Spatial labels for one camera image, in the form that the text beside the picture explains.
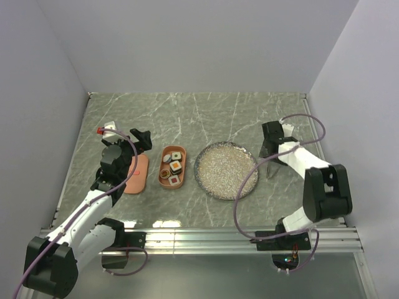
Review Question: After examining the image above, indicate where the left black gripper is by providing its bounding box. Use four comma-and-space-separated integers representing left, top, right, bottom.
102, 128, 151, 179

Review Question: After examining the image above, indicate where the green sushi roll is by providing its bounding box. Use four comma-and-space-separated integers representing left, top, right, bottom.
171, 151, 182, 161

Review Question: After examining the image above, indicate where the small noodle soup cup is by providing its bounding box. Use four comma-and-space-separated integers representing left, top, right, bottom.
159, 168, 170, 179

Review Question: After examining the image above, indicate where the orange sushi roll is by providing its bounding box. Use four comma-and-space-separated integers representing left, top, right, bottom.
169, 160, 182, 175

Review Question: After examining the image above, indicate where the red sushi roll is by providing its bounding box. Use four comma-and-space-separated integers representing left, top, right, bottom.
168, 175, 181, 186

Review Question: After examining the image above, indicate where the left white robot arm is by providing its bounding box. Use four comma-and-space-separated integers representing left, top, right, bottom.
19, 123, 152, 298

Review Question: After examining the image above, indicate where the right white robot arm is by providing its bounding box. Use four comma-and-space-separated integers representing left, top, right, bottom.
259, 121, 353, 249

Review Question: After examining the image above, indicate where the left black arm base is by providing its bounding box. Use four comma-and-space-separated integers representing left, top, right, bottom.
98, 218, 147, 270

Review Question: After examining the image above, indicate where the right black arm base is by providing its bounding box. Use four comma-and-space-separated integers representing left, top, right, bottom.
250, 224, 311, 251

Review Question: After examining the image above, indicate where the pink lunch box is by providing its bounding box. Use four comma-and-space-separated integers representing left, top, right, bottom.
158, 145, 186, 189

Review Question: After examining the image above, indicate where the pink lunch box lid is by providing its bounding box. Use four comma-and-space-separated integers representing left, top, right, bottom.
124, 154, 149, 194

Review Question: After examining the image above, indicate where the speckled round plate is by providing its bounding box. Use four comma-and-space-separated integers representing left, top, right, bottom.
194, 141, 256, 201

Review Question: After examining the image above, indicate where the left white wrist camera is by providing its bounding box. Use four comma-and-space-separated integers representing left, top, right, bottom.
97, 121, 121, 143

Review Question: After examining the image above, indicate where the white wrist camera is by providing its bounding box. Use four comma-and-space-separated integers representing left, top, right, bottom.
97, 121, 121, 143
281, 123, 294, 138

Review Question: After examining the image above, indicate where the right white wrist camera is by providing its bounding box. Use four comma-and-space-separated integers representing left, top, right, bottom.
281, 123, 294, 138

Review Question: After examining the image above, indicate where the aluminium front rail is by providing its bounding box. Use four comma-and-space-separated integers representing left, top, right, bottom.
126, 227, 363, 255

